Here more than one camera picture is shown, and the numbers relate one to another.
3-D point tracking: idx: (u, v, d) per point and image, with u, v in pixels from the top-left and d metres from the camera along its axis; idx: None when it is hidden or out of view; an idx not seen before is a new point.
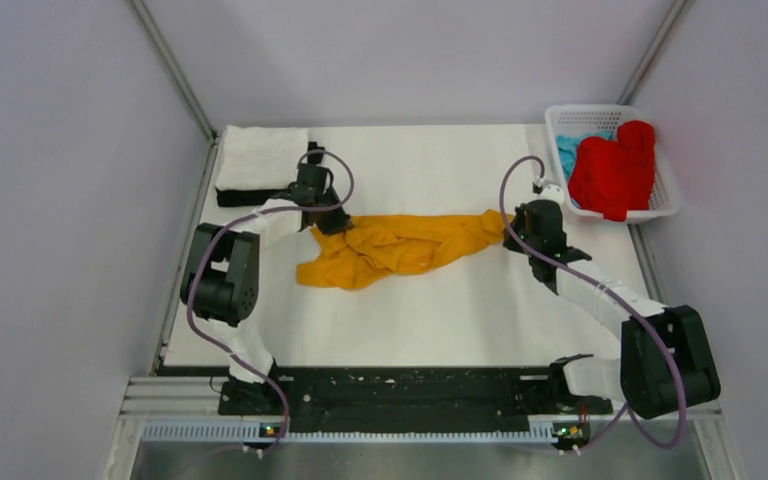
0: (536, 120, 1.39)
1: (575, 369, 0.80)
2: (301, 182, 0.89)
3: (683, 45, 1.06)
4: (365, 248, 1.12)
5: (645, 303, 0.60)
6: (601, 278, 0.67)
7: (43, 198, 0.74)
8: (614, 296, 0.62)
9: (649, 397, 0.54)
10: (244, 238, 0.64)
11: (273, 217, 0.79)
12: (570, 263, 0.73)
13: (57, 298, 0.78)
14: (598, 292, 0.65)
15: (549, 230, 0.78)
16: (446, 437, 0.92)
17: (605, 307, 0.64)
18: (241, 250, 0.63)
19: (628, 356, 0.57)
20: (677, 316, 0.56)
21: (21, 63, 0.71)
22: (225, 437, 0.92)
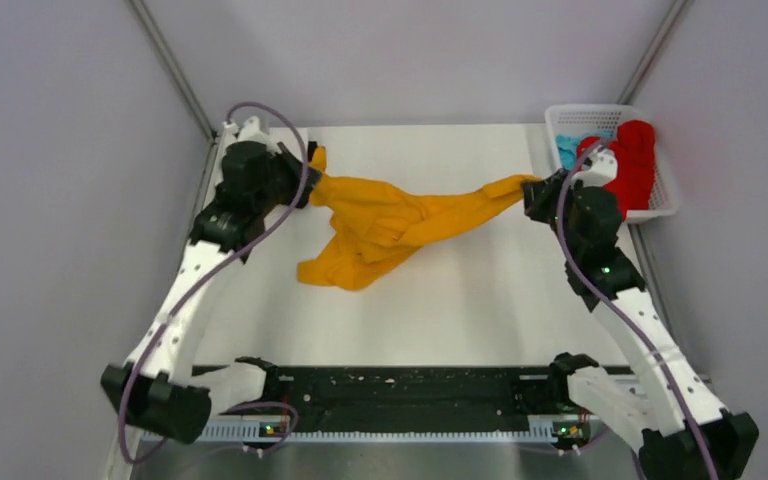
0: (535, 120, 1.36)
1: (581, 386, 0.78)
2: (229, 184, 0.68)
3: (686, 44, 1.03)
4: (343, 203, 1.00)
5: (700, 402, 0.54)
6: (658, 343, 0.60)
7: (43, 204, 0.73)
8: (669, 379, 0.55)
9: None
10: (159, 396, 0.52)
11: (187, 310, 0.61)
12: (621, 293, 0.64)
13: (60, 305, 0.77)
14: (649, 359, 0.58)
15: (600, 236, 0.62)
16: (445, 436, 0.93)
17: (650, 379, 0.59)
18: (162, 409, 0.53)
19: (668, 450, 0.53)
20: (737, 432, 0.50)
21: (21, 70, 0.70)
22: (226, 437, 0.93)
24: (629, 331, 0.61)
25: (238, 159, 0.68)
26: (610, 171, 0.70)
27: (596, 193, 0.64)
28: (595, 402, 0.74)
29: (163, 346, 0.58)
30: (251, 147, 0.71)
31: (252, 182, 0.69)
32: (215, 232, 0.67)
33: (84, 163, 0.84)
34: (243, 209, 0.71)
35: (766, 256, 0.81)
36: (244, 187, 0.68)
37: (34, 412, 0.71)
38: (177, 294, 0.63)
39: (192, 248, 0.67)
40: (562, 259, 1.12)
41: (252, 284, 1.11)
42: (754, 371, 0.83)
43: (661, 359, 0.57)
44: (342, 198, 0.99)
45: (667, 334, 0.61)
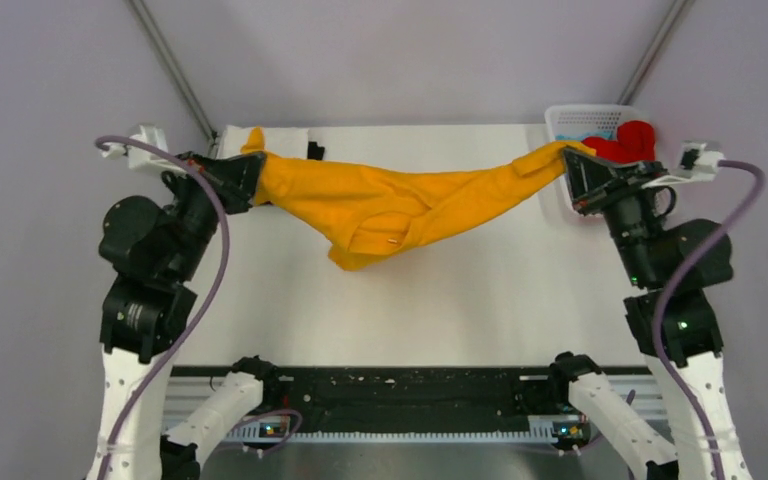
0: (535, 121, 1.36)
1: (586, 401, 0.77)
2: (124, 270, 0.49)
3: (686, 44, 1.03)
4: (304, 204, 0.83)
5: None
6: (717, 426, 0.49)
7: (44, 204, 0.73)
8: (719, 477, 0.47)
9: None
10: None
11: (131, 425, 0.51)
12: (693, 358, 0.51)
13: (60, 306, 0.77)
14: (702, 442, 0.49)
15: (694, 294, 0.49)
16: (446, 436, 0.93)
17: (693, 458, 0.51)
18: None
19: None
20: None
21: (22, 70, 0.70)
22: (227, 437, 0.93)
24: (684, 401, 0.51)
25: (118, 240, 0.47)
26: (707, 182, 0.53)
27: (704, 236, 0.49)
28: (595, 413, 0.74)
29: (115, 471, 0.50)
30: (133, 213, 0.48)
31: (153, 259, 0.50)
32: (128, 332, 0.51)
33: (84, 163, 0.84)
34: (150, 288, 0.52)
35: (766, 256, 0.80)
36: (145, 272, 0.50)
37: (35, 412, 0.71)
38: (114, 410, 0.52)
39: (107, 357, 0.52)
40: (561, 259, 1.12)
41: (252, 284, 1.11)
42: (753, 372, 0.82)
43: (713, 447, 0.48)
44: (302, 195, 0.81)
45: (729, 412, 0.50)
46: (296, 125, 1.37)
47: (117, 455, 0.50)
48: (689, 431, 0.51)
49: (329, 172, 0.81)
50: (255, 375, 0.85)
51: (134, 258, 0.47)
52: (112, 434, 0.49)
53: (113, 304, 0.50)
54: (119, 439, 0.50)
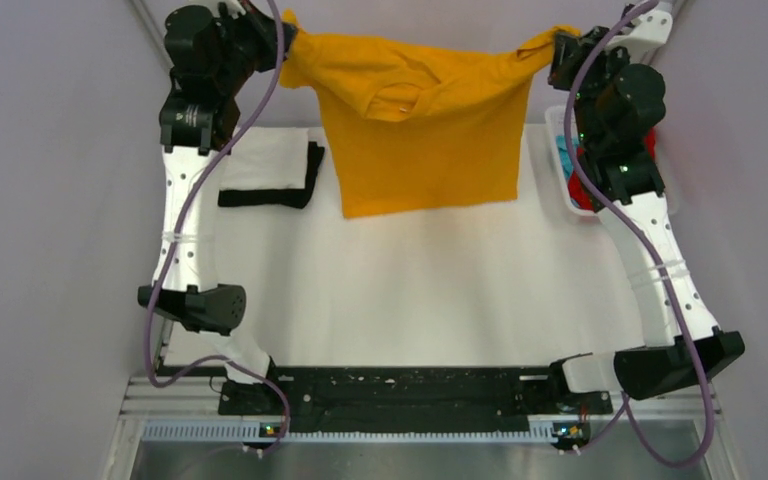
0: (536, 121, 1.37)
1: (573, 366, 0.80)
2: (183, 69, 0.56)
3: (685, 45, 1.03)
4: (331, 72, 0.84)
5: (696, 314, 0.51)
6: (668, 255, 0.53)
7: (44, 203, 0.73)
8: (670, 295, 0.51)
9: (644, 390, 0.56)
10: (198, 305, 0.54)
11: (193, 219, 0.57)
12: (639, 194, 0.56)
13: (59, 305, 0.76)
14: (653, 271, 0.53)
15: (628, 131, 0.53)
16: (446, 436, 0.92)
17: (647, 294, 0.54)
18: (205, 315, 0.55)
19: (650, 358, 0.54)
20: (724, 353, 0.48)
21: (25, 72, 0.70)
22: (225, 437, 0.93)
24: (635, 241, 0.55)
25: (180, 35, 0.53)
26: (662, 39, 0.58)
27: (646, 77, 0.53)
28: (584, 362, 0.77)
29: (181, 261, 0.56)
30: (197, 14, 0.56)
31: (208, 60, 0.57)
32: (185, 131, 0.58)
33: (82, 160, 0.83)
34: (207, 95, 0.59)
35: (764, 256, 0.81)
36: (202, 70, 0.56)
37: (32, 409, 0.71)
38: (176, 205, 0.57)
39: (169, 156, 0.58)
40: (560, 259, 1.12)
41: (250, 282, 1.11)
42: (755, 371, 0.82)
43: (665, 274, 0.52)
44: (326, 64, 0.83)
45: (676, 245, 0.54)
46: (296, 125, 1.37)
47: (184, 244, 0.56)
48: (640, 267, 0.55)
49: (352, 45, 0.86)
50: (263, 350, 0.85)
51: (195, 49, 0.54)
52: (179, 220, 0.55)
53: (171, 110, 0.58)
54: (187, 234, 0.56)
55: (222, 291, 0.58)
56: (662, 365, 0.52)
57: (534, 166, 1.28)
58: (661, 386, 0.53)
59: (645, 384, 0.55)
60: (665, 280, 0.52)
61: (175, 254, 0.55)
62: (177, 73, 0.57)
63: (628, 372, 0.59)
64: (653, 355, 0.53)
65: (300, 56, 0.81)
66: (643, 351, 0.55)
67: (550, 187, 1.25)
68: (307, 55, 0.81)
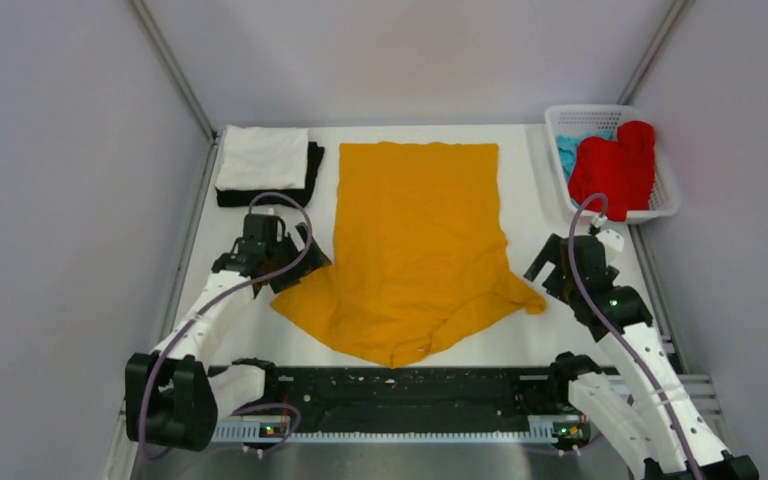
0: (535, 121, 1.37)
1: (583, 396, 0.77)
2: (247, 238, 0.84)
3: (685, 45, 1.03)
4: (350, 347, 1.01)
5: (702, 441, 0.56)
6: (665, 381, 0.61)
7: (44, 202, 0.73)
8: (673, 416, 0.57)
9: None
10: (180, 377, 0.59)
11: (215, 312, 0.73)
12: (628, 325, 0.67)
13: (60, 302, 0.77)
14: (656, 399, 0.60)
15: (592, 268, 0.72)
16: (446, 437, 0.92)
17: (654, 417, 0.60)
18: (181, 387, 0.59)
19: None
20: (737, 477, 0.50)
21: (24, 70, 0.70)
22: (225, 437, 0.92)
24: (636, 368, 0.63)
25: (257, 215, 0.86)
26: (618, 246, 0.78)
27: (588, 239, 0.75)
28: (596, 411, 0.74)
29: (189, 338, 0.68)
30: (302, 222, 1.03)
31: (267, 236, 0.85)
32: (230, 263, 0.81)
33: (83, 162, 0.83)
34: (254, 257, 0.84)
35: (764, 258, 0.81)
36: (259, 238, 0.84)
37: (32, 409, 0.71)
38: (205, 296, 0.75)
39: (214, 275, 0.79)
40: None
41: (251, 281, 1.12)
42: (755, 374, 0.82)
43: (665, 399, 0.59)
44: (346, 343, 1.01)
45: (673, 373, 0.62)
46: (296, 126, 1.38)
47: (196, 325, 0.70)
48: (644, 392, 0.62)
49: (332, 304, 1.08)
50: (261, 372, 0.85)
51: (266, 222, 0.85)
52: (207, 306, 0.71)
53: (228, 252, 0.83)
54: (200, 324, 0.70)
55: (207, 392, 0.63)
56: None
57: (534, 165, 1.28)
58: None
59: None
60: (667, 405, 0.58)
61: (184, 334, 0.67)
62: (242, 240, 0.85)
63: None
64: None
65: (317, 328, 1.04)
66: None
67: (550, 186, 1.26)
68: (332, 337, 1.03)
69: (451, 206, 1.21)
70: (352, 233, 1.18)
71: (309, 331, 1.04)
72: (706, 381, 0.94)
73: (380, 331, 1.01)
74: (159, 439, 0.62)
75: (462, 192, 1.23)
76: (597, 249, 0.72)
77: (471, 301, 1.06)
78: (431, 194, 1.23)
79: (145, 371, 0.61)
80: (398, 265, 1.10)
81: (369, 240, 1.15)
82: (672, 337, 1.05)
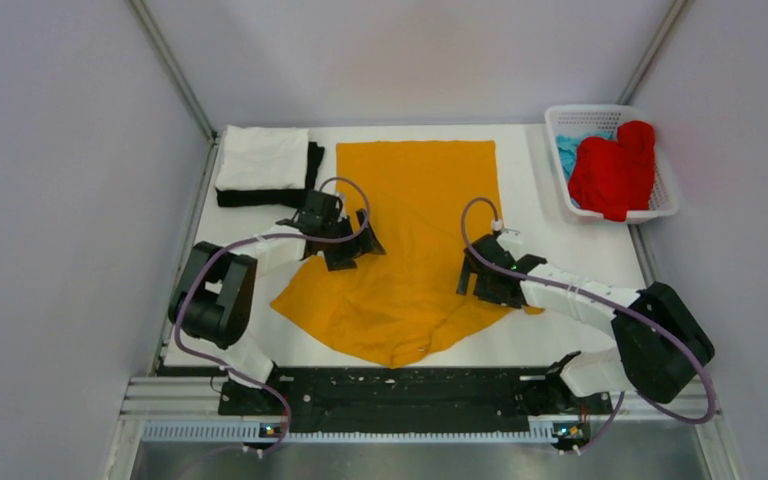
0: (535, 120, 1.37)
1: (574, 373, 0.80)
2: (308, 210, 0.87)
3: (685, 45, 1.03)
4: (351, 347, 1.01)
5: (620, 295, 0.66)
6: (568, 280, 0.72)
7: (43, 202, 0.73)
8: (590, 295, 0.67)
9: (662, 383, 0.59)
10: (239, 261, 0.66)
11: (276, 243, 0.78)
12: (530, 272, 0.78)
13: (59, 303, 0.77)
14: (571, 294, 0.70)
15: (493, 253, 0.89)
16: (447, 437, 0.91)
17: (585, 307, 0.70)
18: (236, 271, 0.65)
19: (628, 347, 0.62)
20: (659, 297, 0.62)
21: (24, 72, 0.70)
22: (226, 437, 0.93)
24: (550, 289, 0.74)
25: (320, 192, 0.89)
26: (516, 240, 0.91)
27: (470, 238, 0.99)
28: (591, 375, 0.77)
29: (251, 246, 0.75)
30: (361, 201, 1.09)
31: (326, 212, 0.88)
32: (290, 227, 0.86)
33: (83, 162, 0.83)
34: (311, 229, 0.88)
35: (764, 257, 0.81)
36: (318, 213, 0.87)
37: (32, 408, 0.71)
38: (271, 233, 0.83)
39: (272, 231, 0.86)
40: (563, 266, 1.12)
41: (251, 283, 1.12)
42: (754, 372, 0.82)
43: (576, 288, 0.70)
44: (348, 344, 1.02)
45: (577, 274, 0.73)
46: (297, 125, 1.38)
47: (257, 245, 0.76)
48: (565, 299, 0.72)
49: (335, 304, 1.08)
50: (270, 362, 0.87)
51: (324, 199, 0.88)
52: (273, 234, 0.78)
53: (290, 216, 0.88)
54: (260, 244, 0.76)
55: (250, 292, 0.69)
56: (634, 340, 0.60)
57: (534, 166, 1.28)
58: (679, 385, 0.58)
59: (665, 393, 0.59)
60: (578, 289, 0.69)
61: (239, 247, 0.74)
62: (302, 210, 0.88)
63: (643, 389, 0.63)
64: (640, 360, 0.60)
65: (318, 329, 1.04)
66: (629, 354, 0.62)
67: (550, 186, 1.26)
68: (333, 337, 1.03)
69: (448, 211, 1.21)
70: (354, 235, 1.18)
71: (310, 331, 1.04)
72: None
73: (381, 332, 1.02)
74: (193, 328, 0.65)
75: (459, 197, 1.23)
76: (491, 241, 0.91)
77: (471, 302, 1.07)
78: (431, 196, 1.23)
79: (210, 252, 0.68)
80: (399, 268, 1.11)
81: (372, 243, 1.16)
82: None
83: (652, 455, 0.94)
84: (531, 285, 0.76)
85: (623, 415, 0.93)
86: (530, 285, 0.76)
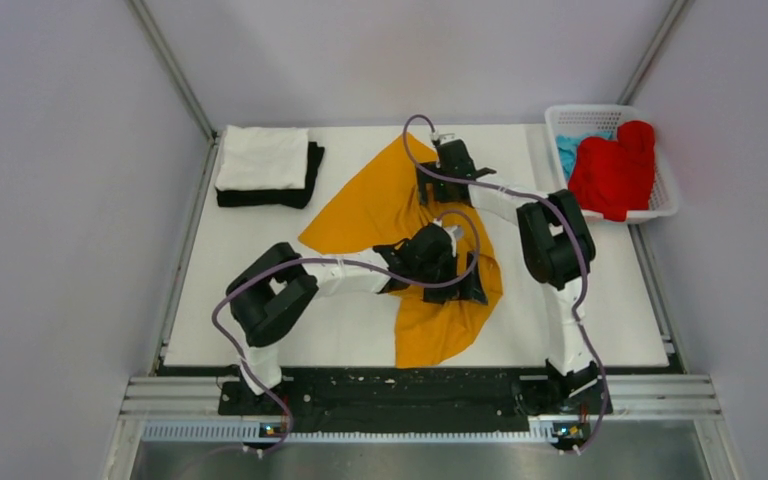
0: (535, 121, 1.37)
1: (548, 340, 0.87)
2: (412, 245, 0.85)
3: (685, 45, 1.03)
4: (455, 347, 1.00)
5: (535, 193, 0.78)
6: (501, 184, 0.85)
7: (41, 202, 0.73)
8: (513, 195, 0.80)
9: (543, 264, 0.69)
10: (303, 281, 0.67)
11: (353, 271, 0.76)
12: (480, 178, 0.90)
13: (57, 303, 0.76)
14: (500, 194, 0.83)
15: (458, 159, 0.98)
16: (448, 437, 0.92)
17: (507, 206, 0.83)
18: (294, 289, 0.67)
19: (524, 231, 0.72)
20: (560, 196, 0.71)
21: (22, 71, 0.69)
22: (226, 437, 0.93)
24: (486, 190, 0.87)
25: (438, 235, 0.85)
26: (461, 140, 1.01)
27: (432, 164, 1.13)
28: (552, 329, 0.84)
29: (325, 267, 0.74)
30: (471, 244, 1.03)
31: (429, 253, 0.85)
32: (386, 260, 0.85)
33: (83, 162, 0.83)
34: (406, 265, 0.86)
35: (763, 257, 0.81)
36: (420, 253, 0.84)
37: (32, 408, 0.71)
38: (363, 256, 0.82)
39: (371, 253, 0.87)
40: None
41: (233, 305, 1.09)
42: (755, 372, 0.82)
43: (506, 189, 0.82)
44: (453, 344, 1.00)
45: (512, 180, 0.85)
46: (297, 125, 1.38)
47: (333, 268, 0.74)
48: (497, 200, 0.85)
49: (427, 336, 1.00)
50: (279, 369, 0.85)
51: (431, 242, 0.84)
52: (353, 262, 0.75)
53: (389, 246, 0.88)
54: (337, 267, 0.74)
55: (299, 311, 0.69)
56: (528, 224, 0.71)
57: (534, 166, 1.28)
58: (556, 272, 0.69)
59: (547, 276, 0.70)
60: (506, 191, 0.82)
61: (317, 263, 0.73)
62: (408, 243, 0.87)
63: (534, 273, 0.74)
64: (532, 243, 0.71)
65: (408, 356, 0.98)
66: (525, 237, 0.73)
67: (549, 186, 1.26)
68: (436, 352, 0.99)
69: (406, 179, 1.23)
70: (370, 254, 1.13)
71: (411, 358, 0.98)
72: (706, 381, 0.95)
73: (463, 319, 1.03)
74: (239, 314, 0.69)
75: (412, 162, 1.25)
76: (460, 146, 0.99)
77: (473, 224, 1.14)
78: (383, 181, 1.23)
79: (287, 257, 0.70)
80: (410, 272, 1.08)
81: (397, 235, 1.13)
82: (672, 337, 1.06)
83: (651, 454, 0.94)
84: (476, 188, 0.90)
85: (625, 416, 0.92)
86: (476, 188, 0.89)
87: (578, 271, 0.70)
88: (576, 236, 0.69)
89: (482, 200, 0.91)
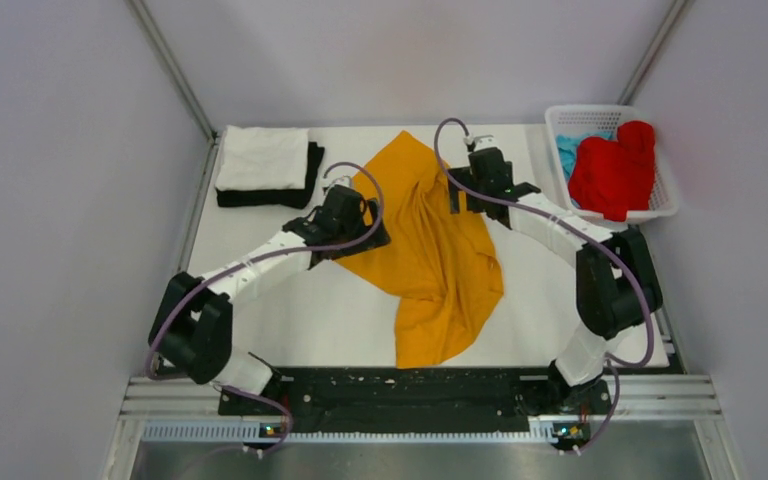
0: (535, 121, 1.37)
1: (567, 361, 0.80)
2: (324, 210, 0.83)
3: (685, 45, 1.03)
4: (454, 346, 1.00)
5: (594, 232, 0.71)
6: (552, 211, 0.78)
7: (42, 202, 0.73)
8: (568, 227, 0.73)
9: (604, 316, 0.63)
10: (214, 303, 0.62)
11: (266, 265, 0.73)
12: (520, 198, 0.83)
13: (58, 303, 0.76)
14: (550, 224, 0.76)
15: (494, 172, 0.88)
16: (447, 437, 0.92)
17: (557, 237, 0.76)
18: (209, 314, 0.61)
19: (585, 278, 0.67)
20: (628, 240, 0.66)
21: (22, 71, 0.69)
22: (226, 437, 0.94)
24: (534, 218, 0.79)
25: (343, 191, 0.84)
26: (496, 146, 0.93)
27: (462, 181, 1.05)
28: (574, 354, 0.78)
29: (234, 277, 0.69)
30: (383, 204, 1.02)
31: (343, 213, 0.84)
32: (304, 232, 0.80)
33: (83, 162, 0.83)
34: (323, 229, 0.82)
35: (764, 257, 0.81)
36: (334, 214, 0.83)
37: (32, 407, 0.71)
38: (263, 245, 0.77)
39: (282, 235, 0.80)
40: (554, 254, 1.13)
41: None
42: (756, 372, 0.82)
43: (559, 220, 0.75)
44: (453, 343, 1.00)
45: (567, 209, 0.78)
46: (297, 125, 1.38)
47: (245, 270, 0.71)
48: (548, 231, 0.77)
49: (427, 336, 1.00)
50: (269, 368, 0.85)
51: (345, 200, 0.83)
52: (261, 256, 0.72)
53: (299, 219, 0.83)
54: (249, 270, 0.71)
55: (227, 332, 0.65)
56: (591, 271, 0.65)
57: (534, 166, 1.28)
58: (618, 323, 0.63)
59: (605, 328, 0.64)
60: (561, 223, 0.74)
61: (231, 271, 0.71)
62: (319, 211, 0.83)
63: (587, 322, 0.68)
64: (593, 293, 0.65)
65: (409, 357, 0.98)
66: (584, 283, 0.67)
67: (550, 186, 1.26)
68: (435, 351, 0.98)
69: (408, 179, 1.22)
70: (373, 256, 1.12)
71: (410, 359, 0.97)
72: (706, 381, 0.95)
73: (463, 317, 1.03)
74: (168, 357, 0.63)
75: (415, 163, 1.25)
76: (495, 157, 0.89)
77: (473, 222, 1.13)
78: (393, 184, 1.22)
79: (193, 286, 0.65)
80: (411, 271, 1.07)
81: (398, 236, 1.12)
82: (672, 337, 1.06)
83: (652, 455, 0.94)
84: (517, 209, 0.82)
85: (624, 415, 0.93)
86: (517, 211, 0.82)
87: (639, 320, 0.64)
88: (643, 284, 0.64)
89: (523, 223, 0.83)
